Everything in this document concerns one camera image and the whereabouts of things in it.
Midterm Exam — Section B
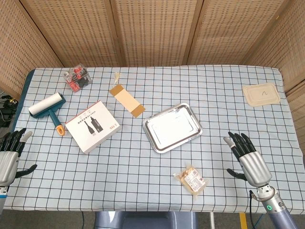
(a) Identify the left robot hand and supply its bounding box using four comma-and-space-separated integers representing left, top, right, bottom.
0, 128, 38, 187

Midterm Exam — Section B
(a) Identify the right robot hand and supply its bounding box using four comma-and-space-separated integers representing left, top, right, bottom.
223, 131, 273, 187

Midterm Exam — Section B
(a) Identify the packaged snack bag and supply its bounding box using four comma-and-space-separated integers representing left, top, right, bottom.
173, 163, 209, 196

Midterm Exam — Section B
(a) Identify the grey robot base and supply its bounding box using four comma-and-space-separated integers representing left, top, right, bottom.
94, 210, 199, 229

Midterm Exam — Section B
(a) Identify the stainless steel tray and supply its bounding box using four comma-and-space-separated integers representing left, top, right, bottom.
142, 103, 203, 154

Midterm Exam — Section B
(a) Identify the teal lint roller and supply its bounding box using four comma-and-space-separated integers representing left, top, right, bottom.
28, 92, 66, 136

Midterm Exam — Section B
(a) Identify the beige pulp container lid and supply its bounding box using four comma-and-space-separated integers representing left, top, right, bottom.
242, 83, 281, 106

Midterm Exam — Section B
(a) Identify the white product box with bottles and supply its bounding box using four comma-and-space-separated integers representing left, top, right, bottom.
64, 100, 123, 155

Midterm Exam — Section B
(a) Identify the blue checkered tablecloth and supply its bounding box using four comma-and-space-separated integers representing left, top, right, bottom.
4, 64, 301, 214

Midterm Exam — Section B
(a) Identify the clear box of black clips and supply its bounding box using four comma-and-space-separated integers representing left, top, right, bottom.
63, 63, 93, 94

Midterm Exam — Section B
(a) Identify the beige and brown bookmark card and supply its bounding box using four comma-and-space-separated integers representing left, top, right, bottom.
109, 72, 146, 118

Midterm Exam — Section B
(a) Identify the wooden lattice folding screen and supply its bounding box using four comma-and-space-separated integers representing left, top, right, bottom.
0, 0, 305, 158

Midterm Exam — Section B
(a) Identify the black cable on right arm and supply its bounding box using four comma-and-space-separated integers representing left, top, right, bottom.
248, 189, 257, 229

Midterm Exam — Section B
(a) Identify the cables and equipment on floor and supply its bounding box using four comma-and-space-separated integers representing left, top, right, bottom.
0, 90, 19, 129

